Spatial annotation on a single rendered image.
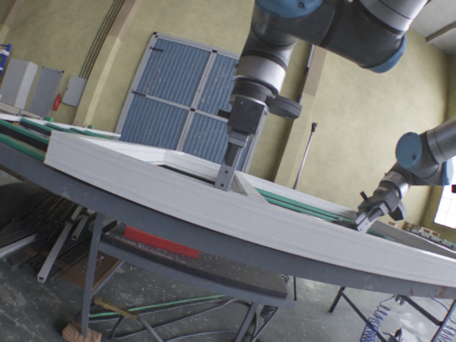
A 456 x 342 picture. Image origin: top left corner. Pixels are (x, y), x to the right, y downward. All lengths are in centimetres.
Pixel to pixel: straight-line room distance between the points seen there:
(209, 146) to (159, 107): 182
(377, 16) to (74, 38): 941
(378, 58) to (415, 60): 1038
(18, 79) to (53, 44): 175
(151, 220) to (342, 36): 45
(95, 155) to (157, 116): 678
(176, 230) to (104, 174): 17
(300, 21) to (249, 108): 15
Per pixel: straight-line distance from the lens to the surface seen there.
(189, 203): 44
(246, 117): 39
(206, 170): 128
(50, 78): 948
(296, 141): 692
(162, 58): 772
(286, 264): 52
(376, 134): 864
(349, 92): 834
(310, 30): 38
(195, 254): 98
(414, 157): 65
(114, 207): 51
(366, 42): 39
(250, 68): 43
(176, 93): 726
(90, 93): 786
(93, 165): 49
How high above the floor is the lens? 99
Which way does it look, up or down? 2 degrees down
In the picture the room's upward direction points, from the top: 19 degrees clockwise
